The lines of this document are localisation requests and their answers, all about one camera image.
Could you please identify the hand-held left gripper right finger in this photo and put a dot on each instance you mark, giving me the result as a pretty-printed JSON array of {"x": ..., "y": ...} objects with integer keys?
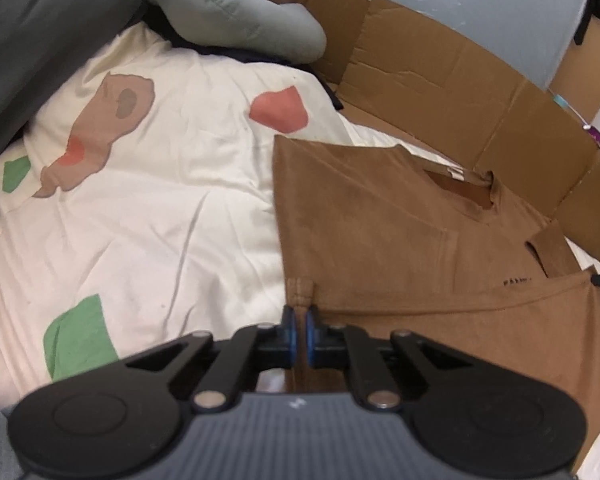
[{"x": 311, "y": 340}]

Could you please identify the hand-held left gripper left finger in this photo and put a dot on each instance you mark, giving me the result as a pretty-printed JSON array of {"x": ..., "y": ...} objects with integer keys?
[{"x": 289, "y": 340}]

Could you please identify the brown printed t-shirt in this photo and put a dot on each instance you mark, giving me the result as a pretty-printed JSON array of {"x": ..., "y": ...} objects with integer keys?
[{"x": 380, "y": 235}]

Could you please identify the purple and white detergent bag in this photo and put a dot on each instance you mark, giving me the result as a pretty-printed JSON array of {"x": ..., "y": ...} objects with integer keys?
[{"x": 594, "y": 134}]

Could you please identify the cream printed bed sheet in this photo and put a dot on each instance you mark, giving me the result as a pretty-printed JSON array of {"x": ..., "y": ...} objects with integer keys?
[{"x": 180, "y": 185}]

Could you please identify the upright cardboard panel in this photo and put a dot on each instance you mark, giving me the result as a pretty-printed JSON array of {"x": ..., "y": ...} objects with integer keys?
[{"x": 590, "y": 70}]

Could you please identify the large folded cardboard sheet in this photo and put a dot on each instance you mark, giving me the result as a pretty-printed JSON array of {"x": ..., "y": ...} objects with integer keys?
[{"x": 430, "y": 85}]

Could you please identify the grey plastic-wrapped mattress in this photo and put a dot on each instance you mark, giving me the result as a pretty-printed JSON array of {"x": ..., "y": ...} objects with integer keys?
[{"x": 480, "y": 10}]

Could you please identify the grey neck pillow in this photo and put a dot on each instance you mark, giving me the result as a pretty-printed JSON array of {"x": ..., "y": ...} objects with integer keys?
[{"x": 230, "y": 10}]

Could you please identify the dark grey pillow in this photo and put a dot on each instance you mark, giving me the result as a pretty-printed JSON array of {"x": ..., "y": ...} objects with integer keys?
[{"x": 40, "y": 35}]

